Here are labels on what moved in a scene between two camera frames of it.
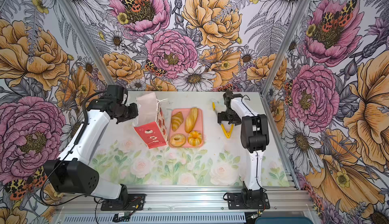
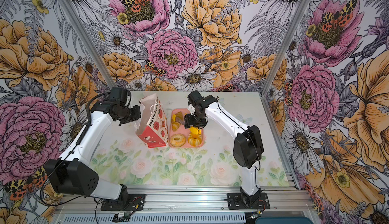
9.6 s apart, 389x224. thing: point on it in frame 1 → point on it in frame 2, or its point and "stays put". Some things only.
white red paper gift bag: [150, 122] stays put
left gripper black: [133, 114] stays put
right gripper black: [222, 117] → [189, 121]
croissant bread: [177, 120] stays put
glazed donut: [177, 140] stays put
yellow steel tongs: [228, 135] → [193, 130]
